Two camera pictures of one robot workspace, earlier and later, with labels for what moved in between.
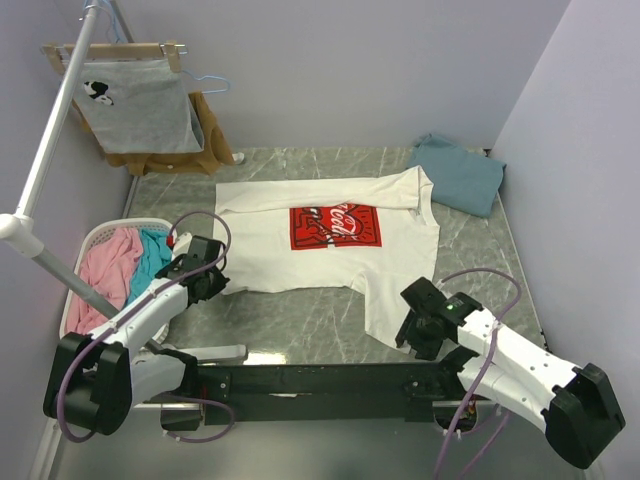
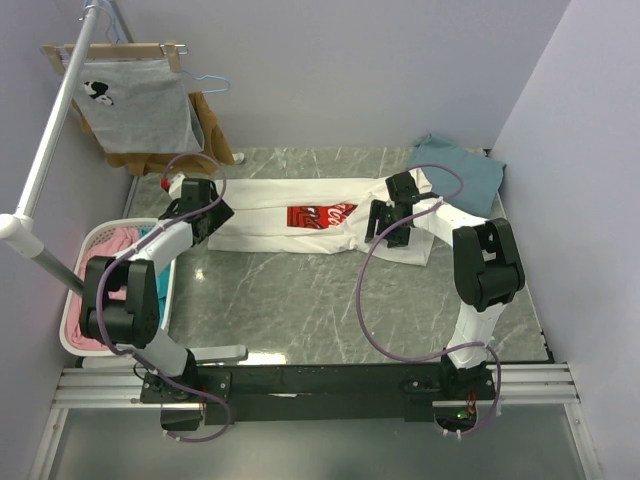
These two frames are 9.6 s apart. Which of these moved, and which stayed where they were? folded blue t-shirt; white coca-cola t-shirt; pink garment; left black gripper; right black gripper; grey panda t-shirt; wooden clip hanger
Moved: left black gripper; right black gripper; white coca-cola t-shirt
Stayed: pink garment; grey panda t-shirt; wooden clip hanger; folded blue t-shirt
